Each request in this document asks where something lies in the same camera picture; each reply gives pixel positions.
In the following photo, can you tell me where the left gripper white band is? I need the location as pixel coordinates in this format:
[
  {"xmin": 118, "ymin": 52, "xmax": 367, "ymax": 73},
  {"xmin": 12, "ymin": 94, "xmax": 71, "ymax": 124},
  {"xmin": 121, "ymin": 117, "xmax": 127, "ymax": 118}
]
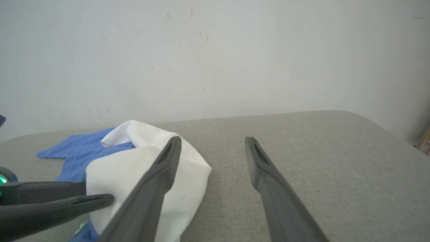
[{"xmin": 0, "ymin": 166, "xmax": 115, "ymax": 241}]

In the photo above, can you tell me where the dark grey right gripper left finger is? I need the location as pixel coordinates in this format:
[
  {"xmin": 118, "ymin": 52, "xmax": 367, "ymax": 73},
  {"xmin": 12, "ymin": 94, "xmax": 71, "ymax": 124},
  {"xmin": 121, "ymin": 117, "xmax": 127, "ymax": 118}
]
[{"xmin": 97, "ymin": 136, "xmax": 182, "ymax": 242}]

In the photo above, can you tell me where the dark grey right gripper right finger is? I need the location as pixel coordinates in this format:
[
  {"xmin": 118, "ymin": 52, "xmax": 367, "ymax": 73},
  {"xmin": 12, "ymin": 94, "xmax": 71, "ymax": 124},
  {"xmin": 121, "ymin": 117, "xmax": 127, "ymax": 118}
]
[{"xmin": 245, "ymin": 136, "xmax": 330, "ymax": 242}]

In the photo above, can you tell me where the white and blue raglan shirt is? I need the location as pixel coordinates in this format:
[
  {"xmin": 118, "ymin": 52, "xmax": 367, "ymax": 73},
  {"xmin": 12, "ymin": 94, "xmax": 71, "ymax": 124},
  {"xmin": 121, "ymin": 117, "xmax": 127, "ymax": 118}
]
[{"xmin": 36, "ymin": 120, "xmax": 212, "ymax": 242}]

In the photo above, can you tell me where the brown cardboard box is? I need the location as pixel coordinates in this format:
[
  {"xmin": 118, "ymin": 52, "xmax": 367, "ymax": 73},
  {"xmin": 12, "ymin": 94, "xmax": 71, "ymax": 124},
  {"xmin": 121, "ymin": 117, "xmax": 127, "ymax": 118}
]
[{"xmin": 416, "ymin": 127, "xmax": 430, "ymax": 157}]

